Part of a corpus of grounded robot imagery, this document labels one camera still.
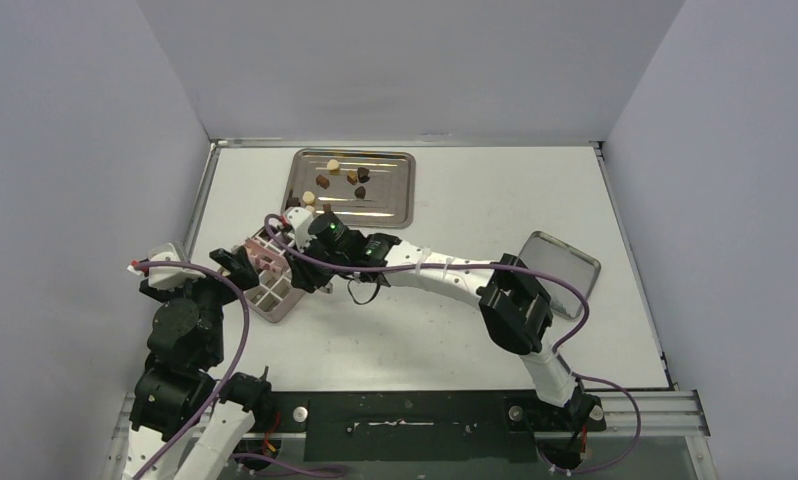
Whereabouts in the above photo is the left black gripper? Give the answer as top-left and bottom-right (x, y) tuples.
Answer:
(145, 245), (258, 364)

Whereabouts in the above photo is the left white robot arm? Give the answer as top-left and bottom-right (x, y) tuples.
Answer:
(121, 244), (281, 479)

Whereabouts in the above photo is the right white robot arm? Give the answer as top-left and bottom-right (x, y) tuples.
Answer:
(281, 207), (604, 431)

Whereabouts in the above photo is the steel chocolate tray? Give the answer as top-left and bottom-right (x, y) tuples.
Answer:
(282, 148), (416, 229)

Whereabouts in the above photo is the dark heart chocolate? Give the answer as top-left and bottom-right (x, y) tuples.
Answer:
(356, 167), (370, 184)

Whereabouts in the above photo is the cream heart chocolate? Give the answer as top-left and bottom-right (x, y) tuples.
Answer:
(326, 159), (340, 174)

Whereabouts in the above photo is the metal tin lid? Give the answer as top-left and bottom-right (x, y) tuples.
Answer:
(518, 231), (601, 321)

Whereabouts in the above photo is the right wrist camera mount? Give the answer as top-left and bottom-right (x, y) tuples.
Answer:
(282, 207), (316, 251)

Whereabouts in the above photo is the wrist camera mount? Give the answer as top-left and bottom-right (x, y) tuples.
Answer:
(282, 207), (316, 251)
(127, 241), (192, 291)

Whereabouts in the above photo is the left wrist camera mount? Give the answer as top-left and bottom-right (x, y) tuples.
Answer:
(127, 241), (192, 291)

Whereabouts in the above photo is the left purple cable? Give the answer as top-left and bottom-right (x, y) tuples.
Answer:
(130, 260), (251, 480)

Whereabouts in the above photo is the purple cable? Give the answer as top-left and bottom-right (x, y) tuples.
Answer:
(264, 213), (643, 476)
(130, 260), (251, 480)

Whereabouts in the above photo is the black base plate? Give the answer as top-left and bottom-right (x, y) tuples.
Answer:
(235, 390), (606, 463)

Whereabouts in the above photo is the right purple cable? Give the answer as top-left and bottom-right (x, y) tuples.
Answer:
(264, 213), (643, 476)

